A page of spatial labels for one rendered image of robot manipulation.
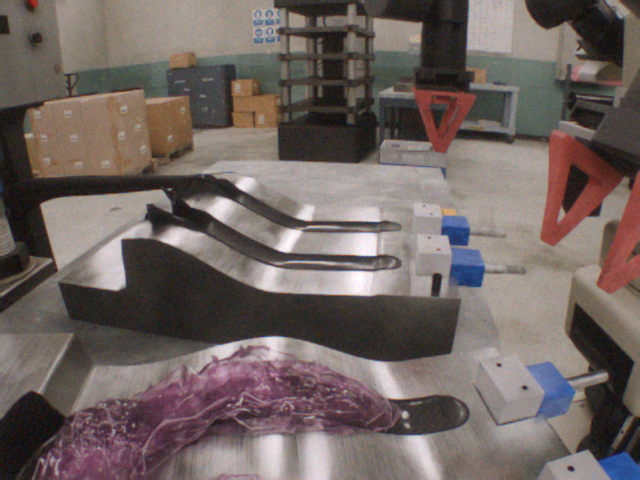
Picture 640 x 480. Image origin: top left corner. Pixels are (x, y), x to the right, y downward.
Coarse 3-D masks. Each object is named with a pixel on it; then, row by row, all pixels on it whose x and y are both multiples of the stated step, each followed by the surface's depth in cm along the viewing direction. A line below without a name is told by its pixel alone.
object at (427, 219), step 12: (420, 204) 57; (432, 204) 57; (420, 216) 53; (432, 216) 53; (444, 216) 56; (456, 216) 56; (420, 228) 54; (432, 228) 53; (444, 228) 53; (456, 228) 53; (468, 228) 53; (480, 228) 54; (492, 228) 54; (456, 240) 54; (468, 240) 53
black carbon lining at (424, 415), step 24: (24, 408) 24; (48, 408) 25; (408, 408) 32; (432, 408) 32; (456, 408) 31; (0, 432) 21; (24, 432) 23; (48, 432) 25; (384, 432) 28; (408, 432) 29; (432, 432) 29; (0, 456) 21; (24, 456) 23
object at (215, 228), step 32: (192, 192) 57; (224, 192) 61; (192, 224) 47; (224, 224) 51; (288, 224) 60; (320, 224) 60; (352, 224) 59; (384, 224) 58; (256, 256) 49; (288, 256) 51; (320, 256) 50; (352, 256) 49; (384, 256) 49
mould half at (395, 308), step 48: (144, 240) 44; (192, 240) 45; (288, 240) 54; (336, 240) 54; (384, 240) 53; (96, 288) 48; (144, 288) 46; (192, 288) 45; (240, 288) 44; (288, 288) 44; (336, 288) 43; (384, 288) 42; (192, 336) 48; (240, 336) 47; (288, 336) 45; (336, 336) 44; (384, 336) 43; (432, 336) 42
